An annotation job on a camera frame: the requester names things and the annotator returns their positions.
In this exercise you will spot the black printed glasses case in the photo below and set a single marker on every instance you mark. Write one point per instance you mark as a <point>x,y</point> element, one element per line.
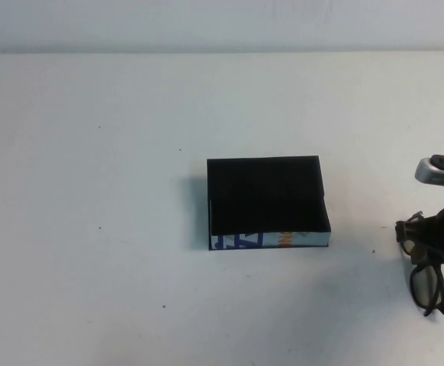
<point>260,194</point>

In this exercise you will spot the black framed glasses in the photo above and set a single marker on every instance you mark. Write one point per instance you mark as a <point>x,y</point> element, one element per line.
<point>430,289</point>

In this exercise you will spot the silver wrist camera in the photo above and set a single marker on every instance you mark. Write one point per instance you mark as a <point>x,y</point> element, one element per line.
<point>432,173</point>

